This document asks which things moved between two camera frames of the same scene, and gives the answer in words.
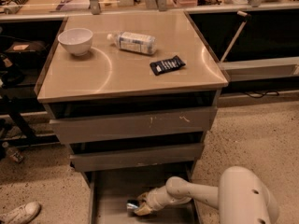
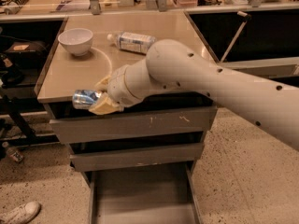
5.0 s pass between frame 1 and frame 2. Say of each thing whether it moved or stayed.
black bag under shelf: stayed
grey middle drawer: stayed
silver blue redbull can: moved
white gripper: moved
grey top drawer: stayed
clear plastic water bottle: stayed
